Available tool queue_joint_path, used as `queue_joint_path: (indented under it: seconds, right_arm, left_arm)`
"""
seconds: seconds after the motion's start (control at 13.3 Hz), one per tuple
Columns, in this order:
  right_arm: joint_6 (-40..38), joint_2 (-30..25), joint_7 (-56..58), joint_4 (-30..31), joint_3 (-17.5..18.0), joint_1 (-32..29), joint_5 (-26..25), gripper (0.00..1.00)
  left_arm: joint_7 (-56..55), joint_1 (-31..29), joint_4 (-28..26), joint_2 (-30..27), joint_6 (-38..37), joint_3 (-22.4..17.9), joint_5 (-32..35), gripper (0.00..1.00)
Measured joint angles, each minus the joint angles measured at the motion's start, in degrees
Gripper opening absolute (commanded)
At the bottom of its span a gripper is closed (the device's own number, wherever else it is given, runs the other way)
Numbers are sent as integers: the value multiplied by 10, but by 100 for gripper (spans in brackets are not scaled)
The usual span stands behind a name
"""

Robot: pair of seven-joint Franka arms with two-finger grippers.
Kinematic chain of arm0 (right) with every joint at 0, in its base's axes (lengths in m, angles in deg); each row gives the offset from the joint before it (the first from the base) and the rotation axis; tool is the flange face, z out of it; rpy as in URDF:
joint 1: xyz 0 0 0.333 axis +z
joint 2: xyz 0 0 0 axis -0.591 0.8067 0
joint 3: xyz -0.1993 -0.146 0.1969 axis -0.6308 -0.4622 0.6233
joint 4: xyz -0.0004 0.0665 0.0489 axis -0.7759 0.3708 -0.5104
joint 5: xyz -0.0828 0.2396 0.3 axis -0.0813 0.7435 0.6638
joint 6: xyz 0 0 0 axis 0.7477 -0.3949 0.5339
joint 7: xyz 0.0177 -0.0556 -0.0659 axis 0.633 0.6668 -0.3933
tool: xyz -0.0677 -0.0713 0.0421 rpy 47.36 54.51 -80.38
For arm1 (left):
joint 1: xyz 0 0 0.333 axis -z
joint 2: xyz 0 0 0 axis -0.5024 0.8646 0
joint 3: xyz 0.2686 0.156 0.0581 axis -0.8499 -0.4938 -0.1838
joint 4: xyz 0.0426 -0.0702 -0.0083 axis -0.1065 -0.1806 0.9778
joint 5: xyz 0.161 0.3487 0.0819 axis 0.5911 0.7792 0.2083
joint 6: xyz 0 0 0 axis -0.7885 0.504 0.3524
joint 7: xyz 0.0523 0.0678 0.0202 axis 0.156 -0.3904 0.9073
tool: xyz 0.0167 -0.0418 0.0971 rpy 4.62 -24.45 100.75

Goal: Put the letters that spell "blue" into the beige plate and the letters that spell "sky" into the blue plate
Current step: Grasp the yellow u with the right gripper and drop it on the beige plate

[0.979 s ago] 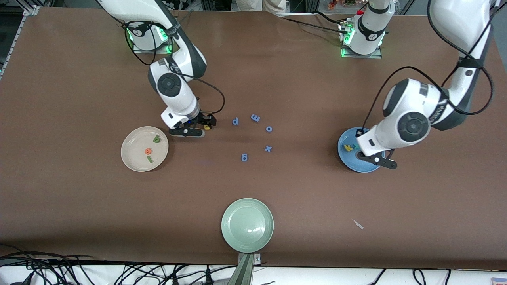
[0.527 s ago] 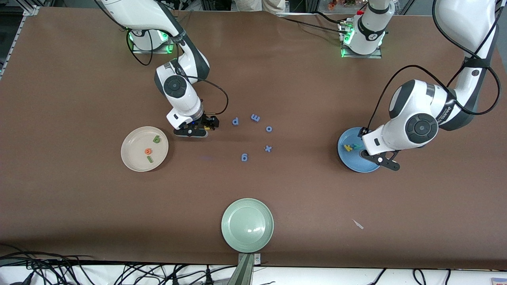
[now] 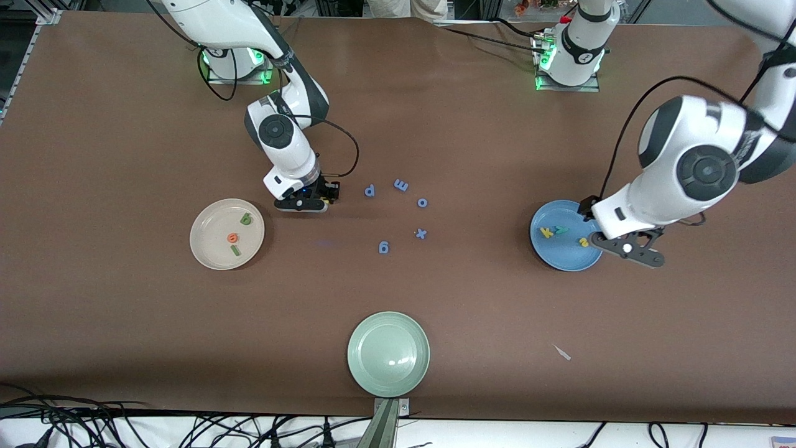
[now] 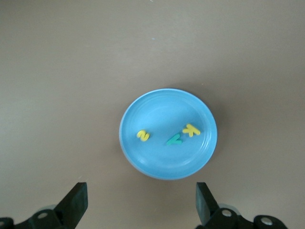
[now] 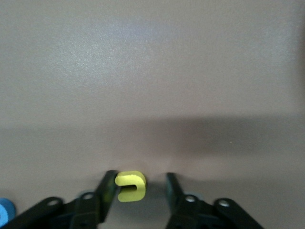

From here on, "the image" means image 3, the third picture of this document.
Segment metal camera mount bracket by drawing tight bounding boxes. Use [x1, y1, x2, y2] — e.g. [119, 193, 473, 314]
[358, 397, 411, 448]

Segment black cable bundle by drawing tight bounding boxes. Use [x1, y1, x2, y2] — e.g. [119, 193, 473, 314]
[0, 383, 374, 448]

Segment person in beige trousers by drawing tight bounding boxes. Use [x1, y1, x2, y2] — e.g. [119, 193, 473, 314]
[366, 0, 450, 21]

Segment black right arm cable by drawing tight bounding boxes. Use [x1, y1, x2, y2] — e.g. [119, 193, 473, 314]
[198, 49, 361, 179]

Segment green round plate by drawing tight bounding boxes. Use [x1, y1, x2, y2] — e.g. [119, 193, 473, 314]
[347, 311, 431, 398]

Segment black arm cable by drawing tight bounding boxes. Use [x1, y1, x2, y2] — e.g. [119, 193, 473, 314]
[198, 49, 361, 179]
[599, 0, 796, 201]

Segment aluminium frame profile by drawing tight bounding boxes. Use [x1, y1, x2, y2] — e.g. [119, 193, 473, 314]
[0, 0, 63, 122]

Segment brown table cover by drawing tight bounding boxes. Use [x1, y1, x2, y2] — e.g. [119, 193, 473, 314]
[0, 11, 796, 424]

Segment beige round plate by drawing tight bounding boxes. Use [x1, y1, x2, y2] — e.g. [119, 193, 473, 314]
[190, 198, 266, 271]

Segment black cable on table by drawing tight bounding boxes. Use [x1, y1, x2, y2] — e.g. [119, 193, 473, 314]
[435, 19, 548, 54]

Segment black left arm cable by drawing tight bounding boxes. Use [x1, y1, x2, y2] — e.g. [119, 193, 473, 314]
[599, 0, 796, 201]

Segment blue round plate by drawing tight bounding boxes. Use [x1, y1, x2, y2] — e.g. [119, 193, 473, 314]
[530, 200, 605, 272]

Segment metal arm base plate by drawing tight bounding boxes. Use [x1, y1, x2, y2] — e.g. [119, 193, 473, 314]
[202, 25, 277, 85]
[532, 34, 601, 93]

